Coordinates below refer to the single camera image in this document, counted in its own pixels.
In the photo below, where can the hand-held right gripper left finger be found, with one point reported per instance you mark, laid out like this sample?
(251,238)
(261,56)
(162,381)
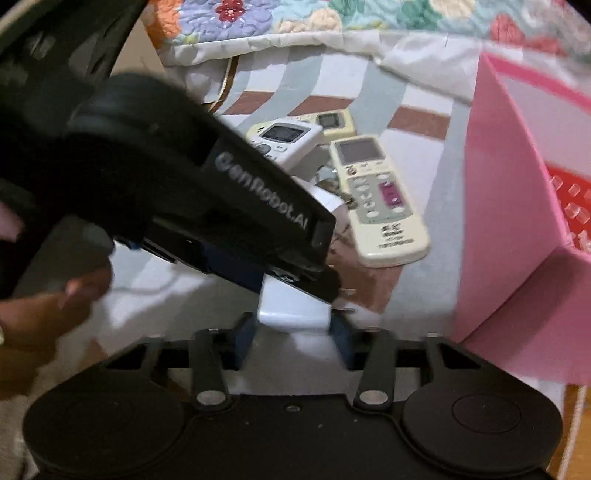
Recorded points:
(245,344)

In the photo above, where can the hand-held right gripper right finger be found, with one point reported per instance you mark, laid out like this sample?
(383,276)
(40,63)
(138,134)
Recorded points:
(340,344)

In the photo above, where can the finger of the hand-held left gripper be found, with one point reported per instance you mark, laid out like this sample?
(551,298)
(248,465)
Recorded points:
(231,267)

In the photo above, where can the white remote with screen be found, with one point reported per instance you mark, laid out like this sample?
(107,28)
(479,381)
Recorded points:
(288,138)

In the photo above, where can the large cream remote pink button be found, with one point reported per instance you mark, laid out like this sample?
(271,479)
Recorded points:
(381,203)

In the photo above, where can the yellowish cream remote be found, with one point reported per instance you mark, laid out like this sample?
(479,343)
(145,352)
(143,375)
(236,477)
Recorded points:
(332,122)

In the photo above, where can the pink cardboard box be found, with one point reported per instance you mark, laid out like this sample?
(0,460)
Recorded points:
(517,240)

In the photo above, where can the person's left hand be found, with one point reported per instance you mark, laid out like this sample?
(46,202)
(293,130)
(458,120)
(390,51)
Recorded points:
(41,318)

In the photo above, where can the floral quilt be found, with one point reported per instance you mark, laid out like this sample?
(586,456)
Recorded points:
(323,16)

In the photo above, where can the striped cloth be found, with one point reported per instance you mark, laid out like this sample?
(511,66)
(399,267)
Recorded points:
(408,122)

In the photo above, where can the white bed sheet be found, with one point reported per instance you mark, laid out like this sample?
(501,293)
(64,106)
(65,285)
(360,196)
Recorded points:
(415,60)

